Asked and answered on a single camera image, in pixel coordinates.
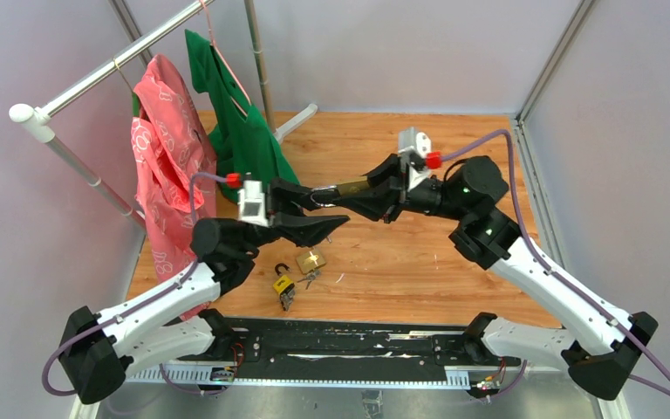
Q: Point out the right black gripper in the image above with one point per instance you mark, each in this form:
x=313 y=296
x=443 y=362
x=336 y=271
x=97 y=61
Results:
x=393 y=173

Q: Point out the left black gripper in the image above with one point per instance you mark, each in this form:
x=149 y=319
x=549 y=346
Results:
x=304 y=230

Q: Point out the brass padlock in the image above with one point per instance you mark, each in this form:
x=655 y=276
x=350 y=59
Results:
x=310 y=264
x=325 y=196

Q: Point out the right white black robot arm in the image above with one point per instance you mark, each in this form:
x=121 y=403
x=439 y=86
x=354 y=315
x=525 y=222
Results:
x=597 y=345

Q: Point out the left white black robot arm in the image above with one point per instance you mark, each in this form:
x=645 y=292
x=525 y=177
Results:
x=93 y=357

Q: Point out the yellow black padlock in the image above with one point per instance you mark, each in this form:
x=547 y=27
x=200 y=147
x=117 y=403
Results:
x=284 y=286

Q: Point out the green garment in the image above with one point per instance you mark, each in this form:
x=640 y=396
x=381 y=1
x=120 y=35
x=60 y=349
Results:
x=241 y=138

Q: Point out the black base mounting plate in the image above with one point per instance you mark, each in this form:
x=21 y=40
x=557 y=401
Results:
x=329 y=351

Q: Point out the pink patterned garment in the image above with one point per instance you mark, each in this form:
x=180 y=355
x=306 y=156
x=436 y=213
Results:
x=170 y=145

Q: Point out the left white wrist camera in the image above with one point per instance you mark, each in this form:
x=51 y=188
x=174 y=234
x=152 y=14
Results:
x=252 y=204

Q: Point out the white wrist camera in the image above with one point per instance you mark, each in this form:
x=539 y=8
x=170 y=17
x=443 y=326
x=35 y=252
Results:
x=414 y=146
x=252 y=204

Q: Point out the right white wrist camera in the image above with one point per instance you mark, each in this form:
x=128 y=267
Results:
x=414 y=146

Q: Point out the aluminium frame rail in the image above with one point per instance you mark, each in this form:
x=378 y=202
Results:
x=520 y=123

